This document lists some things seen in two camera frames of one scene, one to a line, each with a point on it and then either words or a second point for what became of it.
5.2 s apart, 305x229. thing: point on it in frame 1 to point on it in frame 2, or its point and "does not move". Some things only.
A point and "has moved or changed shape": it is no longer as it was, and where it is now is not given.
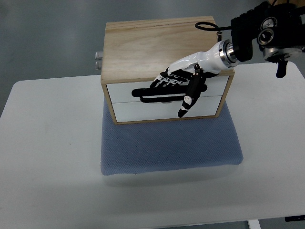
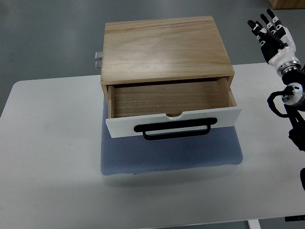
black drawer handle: (142, 92) to (143, 128)
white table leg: (253, 224) does not move
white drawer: (122, 93) has moved or changed shape
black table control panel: (295, 218) does not move
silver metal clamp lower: (98, 65) does not move
